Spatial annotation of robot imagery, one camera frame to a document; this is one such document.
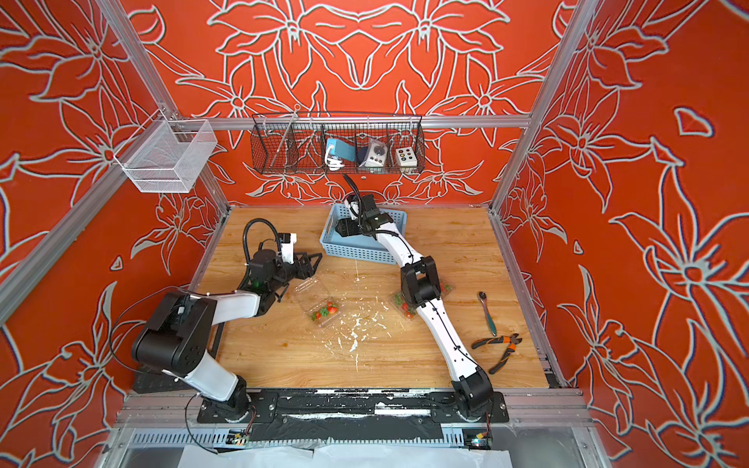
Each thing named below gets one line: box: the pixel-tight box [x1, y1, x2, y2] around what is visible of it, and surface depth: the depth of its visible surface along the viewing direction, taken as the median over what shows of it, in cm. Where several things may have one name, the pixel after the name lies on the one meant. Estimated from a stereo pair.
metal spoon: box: [478, 291, 498, 337], surface depth 90 cm
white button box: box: [394, 146, 418, 167], surface depth 96 cm
